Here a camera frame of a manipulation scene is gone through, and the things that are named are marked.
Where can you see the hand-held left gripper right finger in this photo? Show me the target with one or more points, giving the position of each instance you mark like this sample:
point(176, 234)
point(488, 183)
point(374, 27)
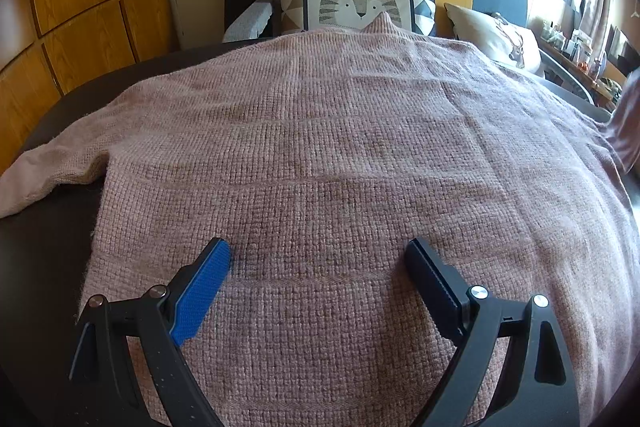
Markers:
point(432, 287)

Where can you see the wooden panelled cabinet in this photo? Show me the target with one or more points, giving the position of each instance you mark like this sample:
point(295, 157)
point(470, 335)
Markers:
point(75, 7)

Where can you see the cluttered wooden side table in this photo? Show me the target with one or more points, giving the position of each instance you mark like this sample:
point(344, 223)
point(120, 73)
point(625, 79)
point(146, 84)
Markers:
point(585, 57)

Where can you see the pink knitted sweater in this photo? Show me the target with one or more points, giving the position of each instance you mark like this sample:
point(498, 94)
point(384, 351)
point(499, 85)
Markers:
point(325, 147)

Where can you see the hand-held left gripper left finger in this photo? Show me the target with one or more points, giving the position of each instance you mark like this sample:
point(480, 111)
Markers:
point(200, 297)

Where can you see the beige deer print cushion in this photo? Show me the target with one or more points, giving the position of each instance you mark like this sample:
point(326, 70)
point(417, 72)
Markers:
point(490, 32)

